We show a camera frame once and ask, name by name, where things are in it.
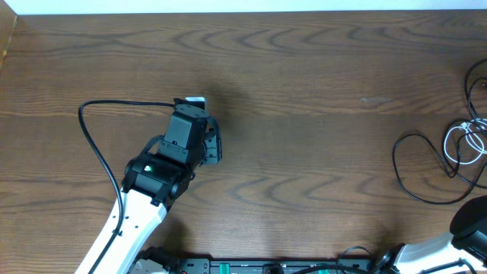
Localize white cable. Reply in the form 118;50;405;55
444;118;487;166

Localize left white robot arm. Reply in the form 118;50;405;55
76;97;222;273

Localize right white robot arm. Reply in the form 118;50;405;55
372;196;486;274

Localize left camera black cable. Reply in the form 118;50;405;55
78;98;180;274

